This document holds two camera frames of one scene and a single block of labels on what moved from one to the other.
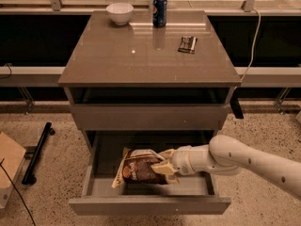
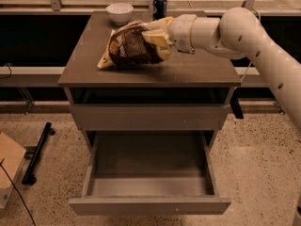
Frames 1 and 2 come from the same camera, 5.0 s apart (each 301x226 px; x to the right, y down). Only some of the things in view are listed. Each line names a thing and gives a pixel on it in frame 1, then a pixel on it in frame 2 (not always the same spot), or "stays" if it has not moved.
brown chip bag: x=135 y=168 -> x=127 y=45
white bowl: x=119 y=12 stays
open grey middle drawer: x=104 y=151 stays
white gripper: x=181 y=160 -> x=180 y=31
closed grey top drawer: x=150 y=117 stays
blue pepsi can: x=159 y=11 stays
